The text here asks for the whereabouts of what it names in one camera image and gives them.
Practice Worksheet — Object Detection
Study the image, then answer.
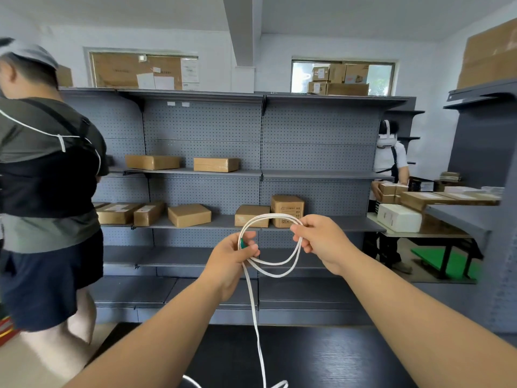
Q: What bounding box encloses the person's right hand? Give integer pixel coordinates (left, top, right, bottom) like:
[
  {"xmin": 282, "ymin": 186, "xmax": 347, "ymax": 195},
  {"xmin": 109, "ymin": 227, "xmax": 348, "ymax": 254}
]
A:
[{"xmin": 289, "ymin": 214, "xmax": 359, "ymax": 278}]

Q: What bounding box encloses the person's left hand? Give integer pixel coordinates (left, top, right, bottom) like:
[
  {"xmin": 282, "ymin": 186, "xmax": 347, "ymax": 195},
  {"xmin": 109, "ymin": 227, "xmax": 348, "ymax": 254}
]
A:
[{"xmin": 201, "ymin": 230, "xmax": 261, "ymax": 304}]

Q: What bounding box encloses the white cable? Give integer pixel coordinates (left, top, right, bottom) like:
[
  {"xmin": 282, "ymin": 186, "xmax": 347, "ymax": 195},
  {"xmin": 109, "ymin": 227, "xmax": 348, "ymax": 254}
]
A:
[{"xmin": 182, "ymin": 213, "xmax": 305, "ymax": 388}]

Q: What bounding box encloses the person's left forearm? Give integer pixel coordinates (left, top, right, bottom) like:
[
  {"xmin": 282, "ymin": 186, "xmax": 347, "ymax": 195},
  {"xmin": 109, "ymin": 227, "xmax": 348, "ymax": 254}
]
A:
[{"xmin": 62, "ymin": 275, "xmax": 228, "ymax": 388}]

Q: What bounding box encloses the person's right forearm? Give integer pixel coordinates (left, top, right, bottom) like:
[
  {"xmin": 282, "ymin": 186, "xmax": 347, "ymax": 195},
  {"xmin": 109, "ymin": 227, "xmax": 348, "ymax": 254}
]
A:
[{"xmin": 335, "ymin": 254, "xmax": 517, "ymax": 388}]

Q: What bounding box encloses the plain cardboard box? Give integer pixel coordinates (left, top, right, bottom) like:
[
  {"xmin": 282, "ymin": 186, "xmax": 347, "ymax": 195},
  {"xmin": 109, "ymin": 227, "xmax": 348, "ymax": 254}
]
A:
[
  {"xmin": 234, "ymin": 205, "xmax": 271, "ymax": 228},
  {"xmin": 167, "ymin": 204, "xmax": 212, "ymax": 228}
]

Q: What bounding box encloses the tall printed cardboard box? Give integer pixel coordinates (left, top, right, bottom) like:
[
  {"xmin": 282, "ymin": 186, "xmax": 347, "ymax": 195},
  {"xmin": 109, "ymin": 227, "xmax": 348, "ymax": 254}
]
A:
[{"xmin": 271, "ymin": 195, "xmax": 305, "ymax": 229}]

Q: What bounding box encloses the grey pegboard shelf unit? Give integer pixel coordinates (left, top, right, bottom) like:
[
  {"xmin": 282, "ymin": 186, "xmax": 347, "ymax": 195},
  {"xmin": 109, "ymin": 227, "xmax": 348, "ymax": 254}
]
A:
[{"xmin": 58, "ymin": 87, "xmax": 417, "ymax": 325}]

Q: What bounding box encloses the stack of small cardboard boxes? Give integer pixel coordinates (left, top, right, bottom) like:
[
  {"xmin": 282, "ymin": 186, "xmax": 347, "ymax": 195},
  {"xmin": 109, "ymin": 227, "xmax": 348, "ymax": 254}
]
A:
[{"xmin": 378, "ymin": 181, "xmax": 409, "ymax": 205}]

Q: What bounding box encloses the white box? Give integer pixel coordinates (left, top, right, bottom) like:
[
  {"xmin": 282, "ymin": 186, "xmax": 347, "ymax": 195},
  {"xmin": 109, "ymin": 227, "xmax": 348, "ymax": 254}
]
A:
[{"xmin": 377, "ymin": 203, "xmax": 423, "ymax": 233}]

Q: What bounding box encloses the narrow labelled cardboard box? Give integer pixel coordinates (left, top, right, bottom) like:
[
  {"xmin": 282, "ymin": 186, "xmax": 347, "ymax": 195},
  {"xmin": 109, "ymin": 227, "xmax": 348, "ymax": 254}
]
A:
[{"xmin": 133, "ymin": 202, "xmax": 166, "ymax": 227}]

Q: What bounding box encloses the long flat cardboard box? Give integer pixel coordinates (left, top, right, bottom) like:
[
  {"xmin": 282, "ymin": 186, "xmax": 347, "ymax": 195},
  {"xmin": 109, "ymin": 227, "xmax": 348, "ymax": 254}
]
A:
[{"xmin": 125, "ymin": 155, "xmax": 181, "ymax": 171}]

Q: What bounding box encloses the white headset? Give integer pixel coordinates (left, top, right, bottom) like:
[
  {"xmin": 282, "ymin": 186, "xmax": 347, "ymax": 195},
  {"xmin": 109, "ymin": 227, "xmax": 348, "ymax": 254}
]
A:
[{"xmin": 376, "ymin": 120, "xmax": 399, "ymax": 149}]

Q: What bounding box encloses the long labelled cardboard box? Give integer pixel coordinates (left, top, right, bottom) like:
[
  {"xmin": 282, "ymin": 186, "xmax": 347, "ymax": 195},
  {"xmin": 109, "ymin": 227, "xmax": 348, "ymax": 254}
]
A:
[{"xmin": 400, "ymin": 191, "xmax": 458, "ymax": 213}]

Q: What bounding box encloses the black box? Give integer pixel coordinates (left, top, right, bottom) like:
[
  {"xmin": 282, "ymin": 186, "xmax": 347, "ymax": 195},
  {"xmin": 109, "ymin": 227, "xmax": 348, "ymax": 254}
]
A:
[{"xmin": 408, "ymin": 177, "xmax": 435, "ymax": 193}]

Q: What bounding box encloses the labelled flat cardboard box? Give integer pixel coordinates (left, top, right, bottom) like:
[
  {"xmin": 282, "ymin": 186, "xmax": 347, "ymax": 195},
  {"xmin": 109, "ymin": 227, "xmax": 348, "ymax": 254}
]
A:
[{"xmin": 96, "ymin": 203, "xmax": 141, "ymax": 225}]

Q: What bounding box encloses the table with black legs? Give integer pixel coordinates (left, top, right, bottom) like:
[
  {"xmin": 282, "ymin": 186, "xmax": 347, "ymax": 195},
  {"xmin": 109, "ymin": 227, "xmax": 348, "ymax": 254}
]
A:
[{"xmin": 366, "ymin": 212, "xmax": 484, "ymax": 280}]

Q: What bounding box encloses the wide cardboard box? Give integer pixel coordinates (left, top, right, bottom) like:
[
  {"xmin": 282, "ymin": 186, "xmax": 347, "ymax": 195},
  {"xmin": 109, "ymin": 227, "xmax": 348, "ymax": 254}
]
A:
[{"xmin": 326, "ymin": 82, "xmax": 370, "ymax": 97}]

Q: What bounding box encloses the brown cardboard box stack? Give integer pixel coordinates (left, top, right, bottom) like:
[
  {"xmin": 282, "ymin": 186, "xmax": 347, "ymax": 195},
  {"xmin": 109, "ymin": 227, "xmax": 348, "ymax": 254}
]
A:
[{"xmin": 434, "ymin": 171, "xmax": 462, "ymax": 193}]

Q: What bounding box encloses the green board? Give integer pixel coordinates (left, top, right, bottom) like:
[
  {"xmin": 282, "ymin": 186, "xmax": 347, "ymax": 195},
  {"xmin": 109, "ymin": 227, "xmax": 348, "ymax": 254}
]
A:
[{"xmin": 411, "ymin": 247, "xmax": 482, "ymax": 280}]

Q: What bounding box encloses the cardboard box with picture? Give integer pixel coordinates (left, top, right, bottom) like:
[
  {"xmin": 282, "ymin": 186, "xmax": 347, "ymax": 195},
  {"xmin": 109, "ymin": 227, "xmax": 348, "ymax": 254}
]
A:
[{"xmin": 344, "ymin": 64, "xmax": 370, "ymax": 85}]

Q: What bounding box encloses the window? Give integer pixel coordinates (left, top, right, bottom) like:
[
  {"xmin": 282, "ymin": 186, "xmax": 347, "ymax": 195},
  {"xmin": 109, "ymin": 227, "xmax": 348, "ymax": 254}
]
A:
[{"xmin": 290, "ymin": 59, "xmax": 396, "ymax": 97}]

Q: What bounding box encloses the thin flat cardboard box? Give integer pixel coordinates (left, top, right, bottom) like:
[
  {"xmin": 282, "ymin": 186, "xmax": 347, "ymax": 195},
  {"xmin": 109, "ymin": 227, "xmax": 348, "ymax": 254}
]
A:
[{"xmin": 434, "ymin": 191, "xmax": 502, "ymax": 206}]

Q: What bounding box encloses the dark grey shelf unit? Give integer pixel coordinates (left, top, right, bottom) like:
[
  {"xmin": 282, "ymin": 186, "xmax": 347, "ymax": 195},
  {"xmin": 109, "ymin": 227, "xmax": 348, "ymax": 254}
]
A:
[{"xmin": 424, "ymin": 78, "xmax": 517, "ymax": 334}]

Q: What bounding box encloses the huge cardboard box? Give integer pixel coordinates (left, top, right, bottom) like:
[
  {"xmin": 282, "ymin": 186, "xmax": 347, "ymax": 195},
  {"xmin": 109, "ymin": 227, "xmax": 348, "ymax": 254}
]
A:
[{"xmin": 457, "ymin": 18, "xmax": 517, "ymax": 90}]

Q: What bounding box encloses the red striped mat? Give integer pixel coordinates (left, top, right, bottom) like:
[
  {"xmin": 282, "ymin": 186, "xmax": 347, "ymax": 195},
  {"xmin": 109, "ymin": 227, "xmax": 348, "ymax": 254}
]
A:
[{"xmin": 0, "ymin": 316, "xmax": 18, "ymax": 347}]

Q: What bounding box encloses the grey cap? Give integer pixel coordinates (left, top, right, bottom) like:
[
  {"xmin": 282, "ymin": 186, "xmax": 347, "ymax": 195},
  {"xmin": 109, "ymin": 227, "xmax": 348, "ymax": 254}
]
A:
[{"xmin": 0, "ymin": 37, "xmax": 60, "ymax": 70}]

